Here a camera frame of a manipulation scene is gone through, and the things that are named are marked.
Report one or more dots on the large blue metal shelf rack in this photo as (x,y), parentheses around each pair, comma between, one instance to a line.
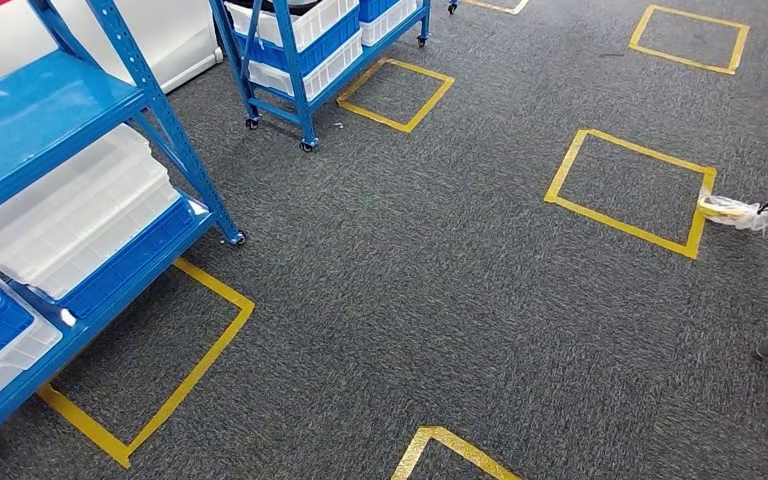
(33,112)

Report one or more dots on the white car with red stripe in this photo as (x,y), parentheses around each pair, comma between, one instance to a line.
(172,33)

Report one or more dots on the yellow floor tape square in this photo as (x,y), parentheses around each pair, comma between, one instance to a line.
(424,106)
(559,179)
(450,447)

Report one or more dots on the small blue rack with casters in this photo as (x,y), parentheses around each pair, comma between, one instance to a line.
(298,99)

